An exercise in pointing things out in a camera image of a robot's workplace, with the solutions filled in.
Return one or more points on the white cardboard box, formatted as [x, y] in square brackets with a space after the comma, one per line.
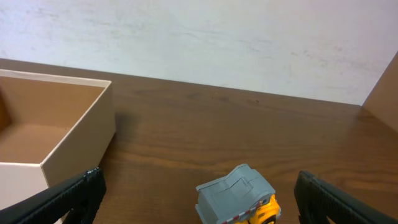
[53, 128]

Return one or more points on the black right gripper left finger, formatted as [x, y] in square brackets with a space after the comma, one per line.
[77, 199]

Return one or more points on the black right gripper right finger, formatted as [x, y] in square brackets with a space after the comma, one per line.
[320, 202]

